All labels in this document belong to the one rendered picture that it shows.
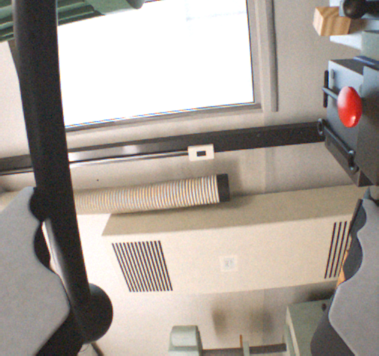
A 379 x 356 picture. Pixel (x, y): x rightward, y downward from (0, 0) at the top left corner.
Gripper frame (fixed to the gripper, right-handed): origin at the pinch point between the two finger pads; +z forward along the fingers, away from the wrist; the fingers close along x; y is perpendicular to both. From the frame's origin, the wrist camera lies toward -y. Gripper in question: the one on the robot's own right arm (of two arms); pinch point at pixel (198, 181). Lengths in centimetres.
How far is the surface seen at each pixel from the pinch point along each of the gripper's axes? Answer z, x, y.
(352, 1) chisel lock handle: 11.4, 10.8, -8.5
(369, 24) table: 28.5, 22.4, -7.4
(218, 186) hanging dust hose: 120, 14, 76
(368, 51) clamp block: 17.7, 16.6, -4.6
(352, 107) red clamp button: 8.1, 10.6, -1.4
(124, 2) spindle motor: 9.6, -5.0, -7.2
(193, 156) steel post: 127, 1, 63
